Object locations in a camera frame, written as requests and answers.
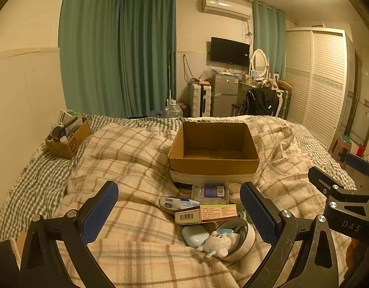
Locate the green gingham bed sheet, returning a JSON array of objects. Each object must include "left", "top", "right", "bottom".
[{"left": 0, "top": 114, "right": 182, "bottom": 242}]

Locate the medicine box with barcode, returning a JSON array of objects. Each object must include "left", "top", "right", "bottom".
[{"left": 174, "top": 204, "right": 237, "bottom": 225}]

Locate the chair with black jacket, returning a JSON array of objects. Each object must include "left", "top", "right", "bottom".
[{"left": 231, "top": 88, "right": 280, "bottom": 116}]

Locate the green curtain right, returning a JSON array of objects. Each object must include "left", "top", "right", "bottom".
[{"left": 252, "top": 0, "right": 286, "bottom": 79}]

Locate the large water jug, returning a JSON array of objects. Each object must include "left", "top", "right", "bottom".
[{"left": 164, "top": 99, "right": 183, "bottom": 118}]

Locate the white louvered wardrobe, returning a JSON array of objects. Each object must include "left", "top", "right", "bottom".
[{"left": 284, "top": 27, "right": 348, "bottom": 148}]

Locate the white suitcase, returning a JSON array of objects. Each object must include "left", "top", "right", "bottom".
[{"left": 190, "top": 84, "right": 212, "bottom": 117}]

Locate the stool with cross pattern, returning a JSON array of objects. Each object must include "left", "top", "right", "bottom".
[{"left": 330, "top": 134, "right": 352, "bottom": 169}]

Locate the large open cardboard box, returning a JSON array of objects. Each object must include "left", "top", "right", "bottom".
[{"left": 168, "top": 121, "right": 260, "bottom": 185}]

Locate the clear plastic bottle blue label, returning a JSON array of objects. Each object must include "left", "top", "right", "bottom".
[{"left": 191, "top": 184, "right": 229, "bottom": 205}]

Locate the black wall television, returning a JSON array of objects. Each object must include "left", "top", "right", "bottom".
[{"left": 210, "top": 37, "right": 250, "bottom": 66}]

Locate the small cardboard box with clutter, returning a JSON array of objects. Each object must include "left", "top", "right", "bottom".
[{"left": 45, "top": 109, "right": 91, "bottom": 159}]

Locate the white oval vanity mirror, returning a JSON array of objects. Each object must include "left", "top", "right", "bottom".
[{"left": 250, "top": 49, "right": 269, "bottom": 78}]

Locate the green curtain left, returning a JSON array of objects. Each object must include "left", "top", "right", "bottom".
[{"left": 58, "top": 0, "right": 176, "bottom": 118}]

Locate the green curtain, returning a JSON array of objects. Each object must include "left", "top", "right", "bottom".
[
  {"left": 252, "top": 0, "right": 286, "bottom": 79},
  {"left": 58, "top": 0, "right": 176, "bottom": 118}
]

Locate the white air conditioner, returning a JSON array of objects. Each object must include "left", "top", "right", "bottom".
[{"left": 202, "top": 0, "right": 252, "bottom": 21}]

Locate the white tape roll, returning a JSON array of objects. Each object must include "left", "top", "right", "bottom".
[{"left": 217, "top": 218, "right": 256, "bottom": 263}]

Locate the silver mini fridge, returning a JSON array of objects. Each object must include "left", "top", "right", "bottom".
[{"left": 210, "top": 74, "right": 238, "bottom": 117}]

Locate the Vinda tissue pack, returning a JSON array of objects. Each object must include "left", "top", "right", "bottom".
[{"left": 159, "top": 196, "right": 200, "bottom": 211}]

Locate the white bear figurine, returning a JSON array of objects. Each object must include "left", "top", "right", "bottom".
[{"left": 196, "top": 229, "right": 240, "bottom": 259}]

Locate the beige plaid blanket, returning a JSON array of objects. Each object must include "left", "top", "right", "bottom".
[{"left": 49, "top": 115, "right": 358, "bottom": 288}]

